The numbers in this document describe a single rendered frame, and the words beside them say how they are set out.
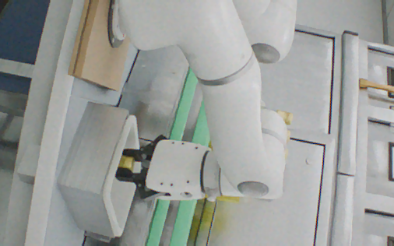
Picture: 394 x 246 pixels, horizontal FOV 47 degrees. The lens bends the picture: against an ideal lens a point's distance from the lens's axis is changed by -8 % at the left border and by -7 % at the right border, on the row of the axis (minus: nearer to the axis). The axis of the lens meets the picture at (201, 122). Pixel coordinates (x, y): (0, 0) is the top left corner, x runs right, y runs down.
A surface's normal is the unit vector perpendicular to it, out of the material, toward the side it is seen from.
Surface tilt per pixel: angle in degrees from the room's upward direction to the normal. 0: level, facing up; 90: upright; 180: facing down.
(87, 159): 90
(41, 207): 90
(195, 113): 90
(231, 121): 102
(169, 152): 108
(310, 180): 90
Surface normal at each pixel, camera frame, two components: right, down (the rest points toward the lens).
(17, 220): -0.06, -0.03
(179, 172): -0.22, -0.52
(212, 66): -0.15, 0.70
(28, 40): 0.05, -0.55
